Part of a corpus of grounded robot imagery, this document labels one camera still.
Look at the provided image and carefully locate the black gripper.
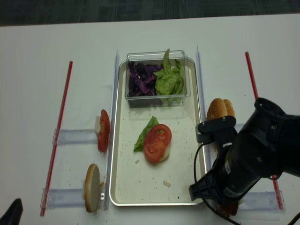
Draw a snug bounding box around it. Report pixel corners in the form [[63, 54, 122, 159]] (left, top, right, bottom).
[[189, 131, 244, 203]]

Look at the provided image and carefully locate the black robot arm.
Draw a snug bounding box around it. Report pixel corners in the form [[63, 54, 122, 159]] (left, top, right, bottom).
[[189, 98, 300, 203]]

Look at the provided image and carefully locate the stack of meat slices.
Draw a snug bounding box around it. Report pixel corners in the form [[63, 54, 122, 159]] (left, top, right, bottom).
[[217, 202, 239, 218]]

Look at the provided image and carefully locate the tomato slice on tray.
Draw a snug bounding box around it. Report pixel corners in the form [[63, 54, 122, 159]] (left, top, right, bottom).
[[143, 124, 172, 164]]

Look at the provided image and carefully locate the lettuce leaf on tray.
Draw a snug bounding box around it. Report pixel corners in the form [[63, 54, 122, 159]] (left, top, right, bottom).
[[134, 116, 159, 152]]

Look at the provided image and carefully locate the green lettuce in container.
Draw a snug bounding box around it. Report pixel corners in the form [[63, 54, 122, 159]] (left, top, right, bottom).
[[154, 49, 184, 95]]

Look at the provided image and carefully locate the upright tomato slice left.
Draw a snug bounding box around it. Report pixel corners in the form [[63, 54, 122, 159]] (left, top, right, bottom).
[[97, 109, 110, 152]]

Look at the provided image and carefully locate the clear holder lower right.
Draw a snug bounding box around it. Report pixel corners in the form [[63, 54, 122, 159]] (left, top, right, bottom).
[[239, 190, 285, 211]]

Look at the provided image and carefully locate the clear holder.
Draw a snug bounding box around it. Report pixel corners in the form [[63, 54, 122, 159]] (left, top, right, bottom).
[[234, 123, 245, 133], [239, 190, 285, 211], [52, 129, 98, 145], [40, 188, 85, 209]]

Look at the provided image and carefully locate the red strip right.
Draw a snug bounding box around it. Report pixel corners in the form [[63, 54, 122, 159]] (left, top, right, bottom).
[[245, 52, 284, 210]]

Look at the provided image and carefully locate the red strip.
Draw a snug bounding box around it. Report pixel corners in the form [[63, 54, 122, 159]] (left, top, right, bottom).
[[245, 52, 284, 210], [40, 61, 73, 217]]

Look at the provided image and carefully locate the clear holder upper right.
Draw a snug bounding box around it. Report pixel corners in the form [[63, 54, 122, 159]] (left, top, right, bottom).
[[234, 123, 245, 133]]

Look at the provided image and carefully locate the bottom bun on tray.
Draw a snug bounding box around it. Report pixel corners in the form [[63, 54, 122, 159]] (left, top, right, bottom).
[[154, 142, 172, 164]]

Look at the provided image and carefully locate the sesame bun top rear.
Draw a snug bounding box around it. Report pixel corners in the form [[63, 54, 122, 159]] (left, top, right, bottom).
[[223, 99, 235, 117]]

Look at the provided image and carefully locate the sesame bun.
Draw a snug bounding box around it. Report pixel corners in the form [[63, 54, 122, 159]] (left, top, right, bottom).
[[206, 98, 228, 121], [223, 99, 235, 117]]

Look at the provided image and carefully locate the sesame bun top front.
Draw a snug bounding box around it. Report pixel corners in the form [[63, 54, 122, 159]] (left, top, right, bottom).
[[206, 98, 228, 121]]

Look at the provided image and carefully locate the white metal tray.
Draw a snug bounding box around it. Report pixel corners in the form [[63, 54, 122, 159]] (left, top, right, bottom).
[[109, 58, 204, 206]]

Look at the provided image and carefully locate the clear plastic container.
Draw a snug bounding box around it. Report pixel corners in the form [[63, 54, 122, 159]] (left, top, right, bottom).
[[125, 49, 190, 108]]

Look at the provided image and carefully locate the upright bun half left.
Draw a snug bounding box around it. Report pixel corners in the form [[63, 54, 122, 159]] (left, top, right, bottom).
[[84, 164, 100, 213]]

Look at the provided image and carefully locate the shredded purple cabbage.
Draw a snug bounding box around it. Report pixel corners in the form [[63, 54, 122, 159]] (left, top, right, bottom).
[[127, 61, 163, 97]]

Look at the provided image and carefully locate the white pusher block left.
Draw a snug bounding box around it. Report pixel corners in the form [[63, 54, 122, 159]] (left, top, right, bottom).
[[94, 116, 101, 136]]

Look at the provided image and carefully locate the clear holder upper left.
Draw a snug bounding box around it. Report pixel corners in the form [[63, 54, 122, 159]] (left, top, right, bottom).
[[52, 129, 98, 145]]

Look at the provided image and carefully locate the clear holder lower left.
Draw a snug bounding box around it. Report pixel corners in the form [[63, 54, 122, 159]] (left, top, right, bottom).
[[40, 188, 85, 209]]

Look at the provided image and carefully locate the red strip left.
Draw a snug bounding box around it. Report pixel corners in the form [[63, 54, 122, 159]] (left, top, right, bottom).
[[40, 61, 73, 217]]

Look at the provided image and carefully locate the black object bottom left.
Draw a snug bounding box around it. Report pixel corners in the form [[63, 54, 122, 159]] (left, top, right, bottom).
[[0, 198, 23, 225]]

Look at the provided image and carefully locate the clear rail right of tray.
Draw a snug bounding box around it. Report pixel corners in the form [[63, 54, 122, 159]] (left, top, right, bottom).
[[195, 45, 220, 211]]

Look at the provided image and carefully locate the clear rail of tray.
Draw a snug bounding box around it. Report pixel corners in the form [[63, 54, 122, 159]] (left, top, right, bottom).
[[195, 45, 220, 211], [103, 49, 120, 210]]

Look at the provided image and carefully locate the wrist camera grey black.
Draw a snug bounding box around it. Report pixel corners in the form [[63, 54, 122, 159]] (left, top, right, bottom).
[[195, 116, 238, 143]]

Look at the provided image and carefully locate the clear rail left of tray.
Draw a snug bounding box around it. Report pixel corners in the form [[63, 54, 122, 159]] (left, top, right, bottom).
[[103, 49, 120, 210]]

